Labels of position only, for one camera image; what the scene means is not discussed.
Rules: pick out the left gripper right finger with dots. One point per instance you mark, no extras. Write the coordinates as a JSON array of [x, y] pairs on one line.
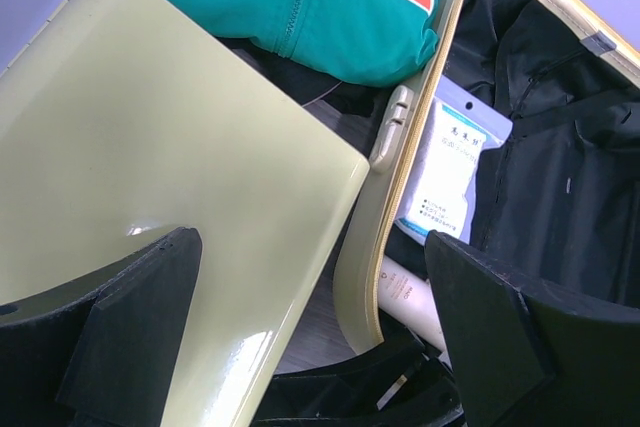
[[528, 352]]

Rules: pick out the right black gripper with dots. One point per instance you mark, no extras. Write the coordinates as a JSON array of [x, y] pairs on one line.
[[400, 382]]

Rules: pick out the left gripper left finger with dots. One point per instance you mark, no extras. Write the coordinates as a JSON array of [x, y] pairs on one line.
[[100, 350]]

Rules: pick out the yellow hard-shell suitcase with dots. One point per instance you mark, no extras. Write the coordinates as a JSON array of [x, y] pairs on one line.
[[560, 200]]

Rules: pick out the beige cosmetic bottle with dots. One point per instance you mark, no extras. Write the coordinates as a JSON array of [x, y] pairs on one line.
[[409, 300]]

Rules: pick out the white tissue pack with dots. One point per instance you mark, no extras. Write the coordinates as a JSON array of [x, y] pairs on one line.
[[440, 194]]

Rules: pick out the yellow-green drawer box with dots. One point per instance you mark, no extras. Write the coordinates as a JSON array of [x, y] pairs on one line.
[[121, 121]]

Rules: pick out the dark cloth under jersey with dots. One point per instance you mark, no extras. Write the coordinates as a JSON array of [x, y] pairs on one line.
[[305, 85]]

